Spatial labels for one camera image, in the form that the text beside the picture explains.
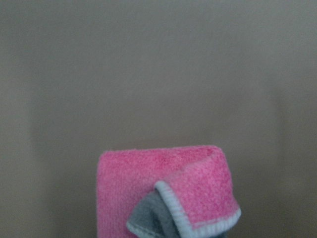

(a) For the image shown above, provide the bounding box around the pink and grey cloth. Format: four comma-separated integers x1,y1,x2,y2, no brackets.
97,145,241,238

